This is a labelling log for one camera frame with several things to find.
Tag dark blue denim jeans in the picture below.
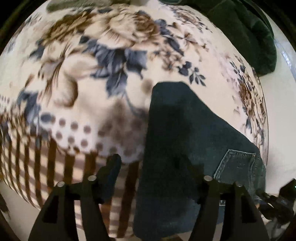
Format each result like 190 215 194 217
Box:
133 82 266 240

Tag dark green garment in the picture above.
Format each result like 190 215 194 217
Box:
162 0 277 76

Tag floral cream blanket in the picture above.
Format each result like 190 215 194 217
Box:
1 1 268 240

